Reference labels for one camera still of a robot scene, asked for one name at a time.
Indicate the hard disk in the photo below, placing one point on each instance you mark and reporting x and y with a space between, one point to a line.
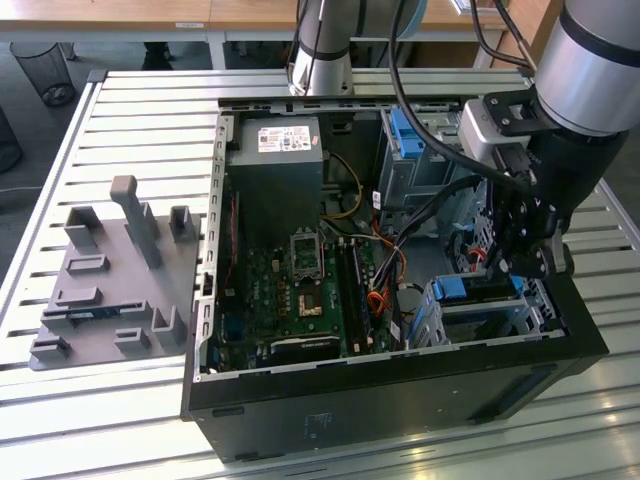
485 291

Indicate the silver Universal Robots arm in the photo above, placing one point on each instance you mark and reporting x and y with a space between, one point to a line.
585 65

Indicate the low metal disk bay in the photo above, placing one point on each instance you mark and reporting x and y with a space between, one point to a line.
480 312

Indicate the blue installed disk carrier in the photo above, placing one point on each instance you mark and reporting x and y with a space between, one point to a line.
402 145

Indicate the black RAM slot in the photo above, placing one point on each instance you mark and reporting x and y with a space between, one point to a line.
361 295
348 295

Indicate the black case fan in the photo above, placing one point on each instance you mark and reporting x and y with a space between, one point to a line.
457 250

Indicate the tall metal drive cage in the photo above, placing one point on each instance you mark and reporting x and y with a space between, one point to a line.
420 175

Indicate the brown wooden cabinet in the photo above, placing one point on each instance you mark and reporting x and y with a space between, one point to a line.
520 25

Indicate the white blue booklet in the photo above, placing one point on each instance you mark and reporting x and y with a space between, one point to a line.
461 4

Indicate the CPU socket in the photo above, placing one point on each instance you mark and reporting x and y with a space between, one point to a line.
306 250

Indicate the black open PC case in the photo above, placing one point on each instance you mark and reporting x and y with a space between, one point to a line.
400 400

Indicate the gold framed chipset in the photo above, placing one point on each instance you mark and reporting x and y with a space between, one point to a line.
310 305

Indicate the grey power supply unit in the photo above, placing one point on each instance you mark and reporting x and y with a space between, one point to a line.
270 190

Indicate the black graphics card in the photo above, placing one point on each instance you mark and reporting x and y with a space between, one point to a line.
305 348

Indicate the green motherboard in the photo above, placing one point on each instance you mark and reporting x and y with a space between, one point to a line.
260 300

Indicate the dark person legs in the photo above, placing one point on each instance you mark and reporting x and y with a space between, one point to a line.
157 55

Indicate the grey parts rack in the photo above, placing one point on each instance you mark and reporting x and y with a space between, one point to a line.
125 280

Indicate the dark slim circuit card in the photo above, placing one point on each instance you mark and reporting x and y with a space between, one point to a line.
90 316

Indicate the black mesh waste basket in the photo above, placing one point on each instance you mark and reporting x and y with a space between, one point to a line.
42 65

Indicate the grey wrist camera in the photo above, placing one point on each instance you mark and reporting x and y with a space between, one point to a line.
475 130

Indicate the wooden desk white frame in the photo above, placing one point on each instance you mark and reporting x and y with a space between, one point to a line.
150 10

